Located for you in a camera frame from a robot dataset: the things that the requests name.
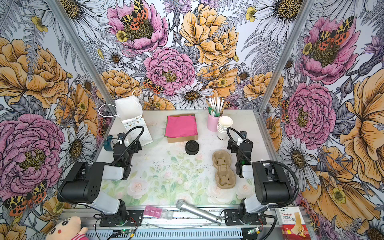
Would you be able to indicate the brown pulp cup carrier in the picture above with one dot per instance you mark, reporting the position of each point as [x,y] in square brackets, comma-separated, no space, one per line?
[225,177]

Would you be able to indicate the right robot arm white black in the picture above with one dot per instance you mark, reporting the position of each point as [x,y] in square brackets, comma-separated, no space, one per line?
[276,185]

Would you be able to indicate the black plastic cup lid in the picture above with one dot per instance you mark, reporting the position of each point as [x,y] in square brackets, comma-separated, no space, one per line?
[192,147]

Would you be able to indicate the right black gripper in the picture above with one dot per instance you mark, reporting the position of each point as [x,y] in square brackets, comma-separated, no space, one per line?
[234,144]

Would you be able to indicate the pink straw holder cup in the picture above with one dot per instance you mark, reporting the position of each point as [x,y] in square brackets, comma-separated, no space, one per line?
[212,122]

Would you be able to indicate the teal alarm clock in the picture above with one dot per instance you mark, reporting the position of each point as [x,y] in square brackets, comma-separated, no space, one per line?
[107,143]

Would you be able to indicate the plush doll toy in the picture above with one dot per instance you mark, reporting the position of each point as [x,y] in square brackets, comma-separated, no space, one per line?
[68,229]

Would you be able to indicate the bandage box red white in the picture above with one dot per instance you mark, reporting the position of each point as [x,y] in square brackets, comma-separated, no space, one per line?
[292,224]

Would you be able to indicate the brown cardboard napkin tray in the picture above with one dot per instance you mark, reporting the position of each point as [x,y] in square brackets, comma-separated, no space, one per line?
[183,139]

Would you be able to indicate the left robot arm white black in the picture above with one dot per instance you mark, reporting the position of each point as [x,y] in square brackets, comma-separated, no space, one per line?
[82,185]

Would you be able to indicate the white paper gift bag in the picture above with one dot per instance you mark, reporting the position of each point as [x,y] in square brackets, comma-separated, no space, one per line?
[130,112]

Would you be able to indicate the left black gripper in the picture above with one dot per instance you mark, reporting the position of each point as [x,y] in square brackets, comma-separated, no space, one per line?
[135,149]

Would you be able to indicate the pink plastic clip box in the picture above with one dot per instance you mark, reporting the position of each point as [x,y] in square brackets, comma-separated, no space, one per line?
[158,212]

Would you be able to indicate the stack of white paper cups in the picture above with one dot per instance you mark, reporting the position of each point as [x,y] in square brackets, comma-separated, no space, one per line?
[223,124]

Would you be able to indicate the pink napkin stack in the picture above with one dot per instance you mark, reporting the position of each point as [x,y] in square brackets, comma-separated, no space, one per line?
[182,126]

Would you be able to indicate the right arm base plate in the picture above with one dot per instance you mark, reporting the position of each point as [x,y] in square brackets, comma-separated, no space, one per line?
[233,217]

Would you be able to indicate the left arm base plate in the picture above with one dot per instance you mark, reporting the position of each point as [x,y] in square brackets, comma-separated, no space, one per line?
[134,219]

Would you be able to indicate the silver microphone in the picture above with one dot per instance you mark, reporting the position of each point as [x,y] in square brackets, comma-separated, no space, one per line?
[182,205]

